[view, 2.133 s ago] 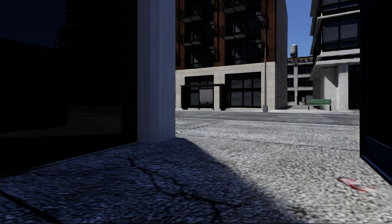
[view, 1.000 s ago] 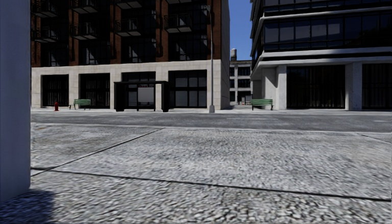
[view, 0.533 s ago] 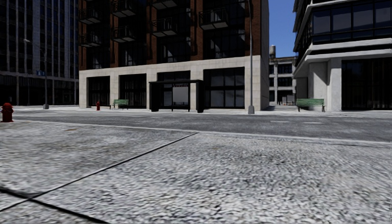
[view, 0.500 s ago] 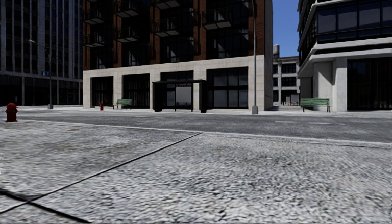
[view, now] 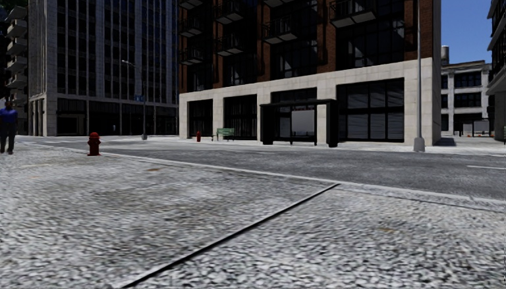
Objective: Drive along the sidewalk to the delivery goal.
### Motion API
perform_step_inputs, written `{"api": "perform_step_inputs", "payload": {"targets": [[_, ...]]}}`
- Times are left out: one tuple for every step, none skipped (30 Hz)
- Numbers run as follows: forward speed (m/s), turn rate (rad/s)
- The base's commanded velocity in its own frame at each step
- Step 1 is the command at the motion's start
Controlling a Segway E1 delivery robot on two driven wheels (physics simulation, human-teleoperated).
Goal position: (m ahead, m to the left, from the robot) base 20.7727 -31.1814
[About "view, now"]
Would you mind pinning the pale balcony building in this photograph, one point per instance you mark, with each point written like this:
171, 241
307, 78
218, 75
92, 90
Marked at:
16, 52

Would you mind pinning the grey glass tower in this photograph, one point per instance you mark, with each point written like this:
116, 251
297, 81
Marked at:
99, 52

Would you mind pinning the green bench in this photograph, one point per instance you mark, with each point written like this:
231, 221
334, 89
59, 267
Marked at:
225, 132

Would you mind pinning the pale concrete building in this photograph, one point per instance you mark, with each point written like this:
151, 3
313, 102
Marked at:
466, 99

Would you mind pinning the grey street lamp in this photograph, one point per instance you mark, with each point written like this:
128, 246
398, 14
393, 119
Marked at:
419, 91
144, 111

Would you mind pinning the red brick building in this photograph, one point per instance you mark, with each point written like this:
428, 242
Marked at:
324, 83

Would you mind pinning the person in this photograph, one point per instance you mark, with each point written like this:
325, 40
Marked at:
8, 125

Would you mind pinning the red fire hydrant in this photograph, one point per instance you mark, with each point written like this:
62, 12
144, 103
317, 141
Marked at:
94, 145
198, 136

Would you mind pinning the black bus shelter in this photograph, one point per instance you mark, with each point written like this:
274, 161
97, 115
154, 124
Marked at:
333, 123

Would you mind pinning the grey balcony building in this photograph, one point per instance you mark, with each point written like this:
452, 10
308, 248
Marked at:
497, 52

